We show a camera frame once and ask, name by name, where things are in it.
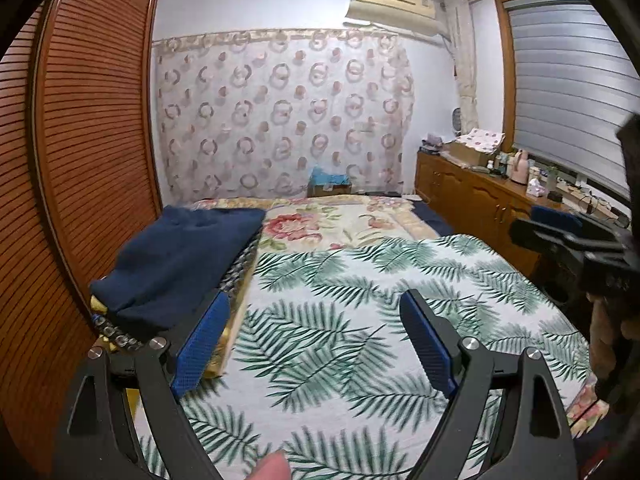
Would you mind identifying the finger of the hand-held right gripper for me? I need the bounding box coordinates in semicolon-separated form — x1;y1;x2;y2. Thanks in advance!
510;205;593;261

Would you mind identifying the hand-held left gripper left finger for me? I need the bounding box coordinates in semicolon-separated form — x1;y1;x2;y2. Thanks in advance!
55;287;232;480

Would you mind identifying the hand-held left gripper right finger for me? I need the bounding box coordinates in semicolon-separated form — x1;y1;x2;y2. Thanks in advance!
399;288;576;480

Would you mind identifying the navy blue t-shirt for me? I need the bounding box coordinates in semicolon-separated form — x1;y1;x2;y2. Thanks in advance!
90;205;266;331

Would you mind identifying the person's right hand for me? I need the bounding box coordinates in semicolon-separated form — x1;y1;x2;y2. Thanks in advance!
589;292;633;391

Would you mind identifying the person's left hand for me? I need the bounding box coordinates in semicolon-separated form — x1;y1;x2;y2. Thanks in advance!
250;451;292;480

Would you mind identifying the pink thermos jug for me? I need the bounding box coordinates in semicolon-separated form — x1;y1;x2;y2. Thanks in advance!
510;149;530;183

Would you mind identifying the navy circle print folded cloth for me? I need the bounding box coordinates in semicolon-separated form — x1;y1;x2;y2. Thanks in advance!
92;235;261;356

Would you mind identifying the wooden sideboard cabinet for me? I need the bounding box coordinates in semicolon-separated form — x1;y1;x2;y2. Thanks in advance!
415;150;631;276

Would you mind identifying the palm leaf print blanket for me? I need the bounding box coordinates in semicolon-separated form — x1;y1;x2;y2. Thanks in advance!
135;235;593;480

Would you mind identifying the white dotted cloth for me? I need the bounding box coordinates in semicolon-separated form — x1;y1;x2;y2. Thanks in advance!
457;129;506;153

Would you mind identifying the grey window blind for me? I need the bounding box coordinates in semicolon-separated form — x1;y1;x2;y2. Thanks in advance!
505;0;640;201

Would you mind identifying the floral quilt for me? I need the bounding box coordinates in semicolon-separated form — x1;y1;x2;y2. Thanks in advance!
190;195;451;253

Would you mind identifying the blue item on box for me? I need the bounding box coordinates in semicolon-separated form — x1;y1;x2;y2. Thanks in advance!
306;167;353;198

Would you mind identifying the beige window curtain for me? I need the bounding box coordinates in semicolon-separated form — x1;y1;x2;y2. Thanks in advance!
442;0;478;136

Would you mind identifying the wooden louvered wardrobe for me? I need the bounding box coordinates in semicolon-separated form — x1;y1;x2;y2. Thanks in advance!
0;0;161;476

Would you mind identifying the circle patterned sheer curtain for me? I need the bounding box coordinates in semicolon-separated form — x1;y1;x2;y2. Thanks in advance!
152;30;416;206

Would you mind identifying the beige wall air conditioner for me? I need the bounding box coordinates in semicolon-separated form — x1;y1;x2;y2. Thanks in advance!
344;0;438;43

